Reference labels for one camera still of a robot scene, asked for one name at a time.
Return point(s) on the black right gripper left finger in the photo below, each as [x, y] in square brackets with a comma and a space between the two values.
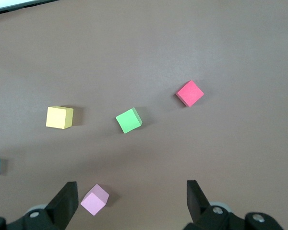
[62, 203]

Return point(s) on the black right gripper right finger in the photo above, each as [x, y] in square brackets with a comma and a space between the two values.
[196, 203]

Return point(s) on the yellow foam cube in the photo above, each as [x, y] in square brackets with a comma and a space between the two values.
[58, 118]

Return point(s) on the green foam cube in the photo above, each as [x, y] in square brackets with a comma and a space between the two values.
[128, 121]

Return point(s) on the pink foam cube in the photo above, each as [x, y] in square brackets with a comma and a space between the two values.
[93, 202]

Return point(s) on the red foam cube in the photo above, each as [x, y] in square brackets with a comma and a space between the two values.
[190, 93]

